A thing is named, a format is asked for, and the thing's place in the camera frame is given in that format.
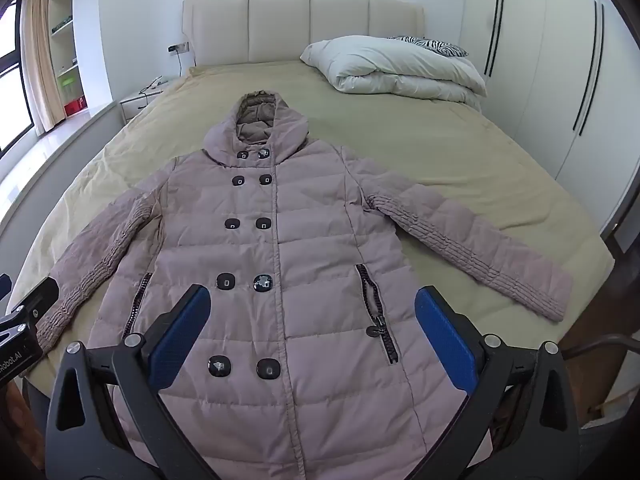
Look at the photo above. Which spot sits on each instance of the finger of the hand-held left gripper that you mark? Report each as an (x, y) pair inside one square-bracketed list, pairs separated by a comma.
[(35, 305), (5, 286)]

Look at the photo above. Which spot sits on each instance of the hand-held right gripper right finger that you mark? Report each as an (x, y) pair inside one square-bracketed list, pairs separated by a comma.
[(445, 335)]

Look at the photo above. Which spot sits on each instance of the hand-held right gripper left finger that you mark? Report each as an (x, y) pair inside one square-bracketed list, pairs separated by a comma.
[(182, 332)]

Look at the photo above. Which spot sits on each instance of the mauve hooded puffer coat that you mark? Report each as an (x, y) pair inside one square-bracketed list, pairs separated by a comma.
[(310, 260)]

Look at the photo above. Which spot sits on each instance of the white window ledge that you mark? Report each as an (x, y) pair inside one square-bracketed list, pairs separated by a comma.
[(65, 135)]

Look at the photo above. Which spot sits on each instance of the black framed window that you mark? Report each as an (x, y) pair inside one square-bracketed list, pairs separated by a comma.
[(12, 95)]

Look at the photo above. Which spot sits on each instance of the red storage box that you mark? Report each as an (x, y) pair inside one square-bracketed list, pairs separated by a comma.
[(74, 107)]

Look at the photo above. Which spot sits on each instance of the bed with beige sheet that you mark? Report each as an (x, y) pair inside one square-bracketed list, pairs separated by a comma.
[(400, 135)]

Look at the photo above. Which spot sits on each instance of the green storage box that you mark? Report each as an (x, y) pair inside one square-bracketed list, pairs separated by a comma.
[(69, 85)]

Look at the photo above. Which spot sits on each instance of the white nightstand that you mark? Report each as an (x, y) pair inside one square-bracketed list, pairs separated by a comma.
[(137, 102)]

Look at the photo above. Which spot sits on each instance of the beige curtain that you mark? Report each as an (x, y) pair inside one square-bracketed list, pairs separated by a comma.
[(40, 60)]

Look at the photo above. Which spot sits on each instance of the white folded duvet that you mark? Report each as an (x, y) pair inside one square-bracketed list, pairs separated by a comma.
[(400, 72)]

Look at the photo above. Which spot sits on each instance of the white wardrobe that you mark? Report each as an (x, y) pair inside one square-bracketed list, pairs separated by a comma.
[(545, 70)]

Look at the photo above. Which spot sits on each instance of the zebra print pillow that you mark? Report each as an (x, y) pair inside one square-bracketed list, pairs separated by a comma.
[(440, 46)]

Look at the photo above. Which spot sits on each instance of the cream padded headboard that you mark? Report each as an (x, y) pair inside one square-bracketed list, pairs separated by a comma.
[(280, 25)]

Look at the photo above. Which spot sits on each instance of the white wall shelf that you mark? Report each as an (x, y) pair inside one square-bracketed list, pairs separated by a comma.
[(65, 15)]

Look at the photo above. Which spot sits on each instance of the wall socket with charger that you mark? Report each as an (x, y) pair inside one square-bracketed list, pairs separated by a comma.
[(179, 48)]

